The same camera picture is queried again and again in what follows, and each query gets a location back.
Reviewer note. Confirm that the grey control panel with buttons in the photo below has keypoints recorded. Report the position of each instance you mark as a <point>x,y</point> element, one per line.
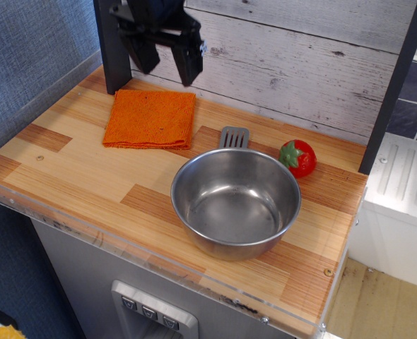
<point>142,315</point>

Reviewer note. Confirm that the orange cloth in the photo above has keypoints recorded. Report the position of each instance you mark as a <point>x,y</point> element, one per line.
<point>143,119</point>

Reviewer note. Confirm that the dark grey right post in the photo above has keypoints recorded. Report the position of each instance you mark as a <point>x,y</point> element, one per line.
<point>399,74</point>

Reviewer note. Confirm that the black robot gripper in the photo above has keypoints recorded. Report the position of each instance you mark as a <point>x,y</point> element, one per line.
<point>142,24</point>

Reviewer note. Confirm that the white ribbed cabinet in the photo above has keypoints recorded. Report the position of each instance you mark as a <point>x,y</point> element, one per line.
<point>385,234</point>

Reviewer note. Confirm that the red toy strawberry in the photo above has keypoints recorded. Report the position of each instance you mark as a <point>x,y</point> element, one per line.
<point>299,157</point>

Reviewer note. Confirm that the yellow object bottom left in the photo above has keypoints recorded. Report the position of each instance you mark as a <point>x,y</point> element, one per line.
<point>9,332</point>

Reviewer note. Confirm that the grey slotted spatula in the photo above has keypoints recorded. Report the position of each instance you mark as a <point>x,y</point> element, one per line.
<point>234,137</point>

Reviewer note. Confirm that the stainless steel pot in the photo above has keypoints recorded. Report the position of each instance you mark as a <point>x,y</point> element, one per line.
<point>235,204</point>

